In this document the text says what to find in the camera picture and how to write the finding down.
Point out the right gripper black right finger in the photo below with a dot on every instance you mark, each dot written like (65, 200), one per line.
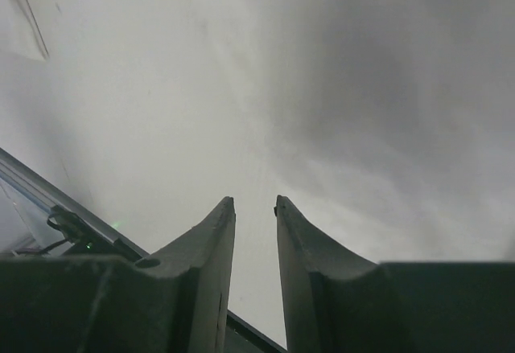
(309, 261)

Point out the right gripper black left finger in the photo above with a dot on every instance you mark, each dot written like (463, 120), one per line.
(195, 269)

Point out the white t shirt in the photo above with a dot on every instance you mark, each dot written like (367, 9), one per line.
(20, 33)

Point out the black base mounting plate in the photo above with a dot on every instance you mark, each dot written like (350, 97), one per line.
(83, 292)

